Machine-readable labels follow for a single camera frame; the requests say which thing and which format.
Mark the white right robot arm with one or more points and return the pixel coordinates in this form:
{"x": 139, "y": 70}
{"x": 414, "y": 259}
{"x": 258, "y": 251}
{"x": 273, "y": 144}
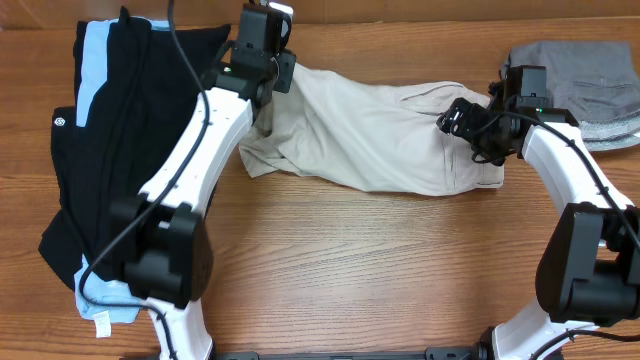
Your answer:
{"x": 588, "y": 277}

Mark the light blue garment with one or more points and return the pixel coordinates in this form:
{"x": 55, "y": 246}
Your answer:
{"x": 127, "y": 123}

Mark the black garment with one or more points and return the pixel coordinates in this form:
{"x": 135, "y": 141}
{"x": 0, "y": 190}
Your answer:
{"x": 60, "y": 246}

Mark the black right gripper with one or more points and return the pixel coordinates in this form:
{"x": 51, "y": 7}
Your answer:
{"x": 469, "y": 112}

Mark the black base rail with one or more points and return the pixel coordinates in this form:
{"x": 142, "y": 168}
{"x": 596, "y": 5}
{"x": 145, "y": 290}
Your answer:
{"x": 350, "y": 355}

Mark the grey folded shorts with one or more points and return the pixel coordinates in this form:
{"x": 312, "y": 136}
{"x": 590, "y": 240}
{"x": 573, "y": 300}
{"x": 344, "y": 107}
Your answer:
{"x": 595, "y": 80}

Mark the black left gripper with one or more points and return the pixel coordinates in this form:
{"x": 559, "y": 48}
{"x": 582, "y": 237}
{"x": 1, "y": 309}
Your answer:
{"x": 285, "y": 64}

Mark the beige cotton shorts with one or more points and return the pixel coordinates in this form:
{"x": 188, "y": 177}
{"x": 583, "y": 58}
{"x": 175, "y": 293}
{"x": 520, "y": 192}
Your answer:
{"x": 374, "y": 138}

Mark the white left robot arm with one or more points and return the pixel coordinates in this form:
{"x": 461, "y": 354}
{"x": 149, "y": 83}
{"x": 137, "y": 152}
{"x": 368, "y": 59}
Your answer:
{"x": 161, "y": 248}

